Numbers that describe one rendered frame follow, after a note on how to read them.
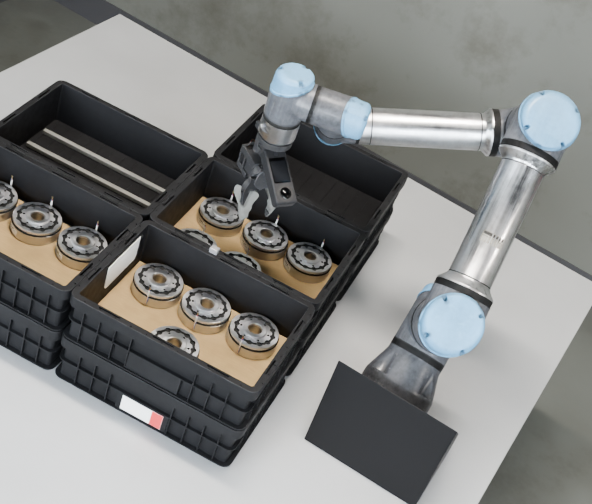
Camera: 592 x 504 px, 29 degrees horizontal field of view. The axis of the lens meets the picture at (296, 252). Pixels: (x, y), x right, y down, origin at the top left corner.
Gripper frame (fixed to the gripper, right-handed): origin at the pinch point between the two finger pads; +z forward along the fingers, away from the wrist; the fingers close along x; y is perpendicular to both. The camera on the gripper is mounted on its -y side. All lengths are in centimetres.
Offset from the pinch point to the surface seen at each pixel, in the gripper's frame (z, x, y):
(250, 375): 14.1, 11.2, -28.5
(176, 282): 12.0, 17.2, -3.8
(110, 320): 4.1, 37.3, -16.4
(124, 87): 35, -9, 85
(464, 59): 50, -144, 102
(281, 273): 16.7, -9.3, -2.7
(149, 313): 14.6, 24.5, -8.4
